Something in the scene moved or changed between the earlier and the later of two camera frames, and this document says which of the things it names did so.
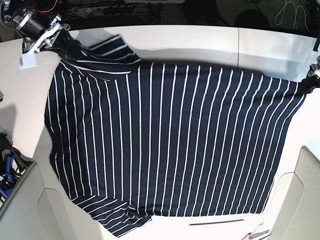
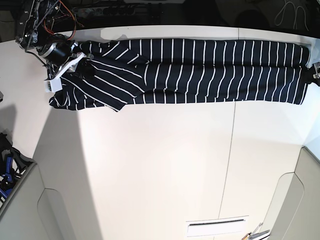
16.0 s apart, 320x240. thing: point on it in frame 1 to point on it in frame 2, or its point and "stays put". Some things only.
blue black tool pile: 12,165 stays put
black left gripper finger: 72,47 to 86,70
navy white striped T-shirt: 130,140 to 125,72
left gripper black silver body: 39,34 to 59,56
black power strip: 105,10 stays put
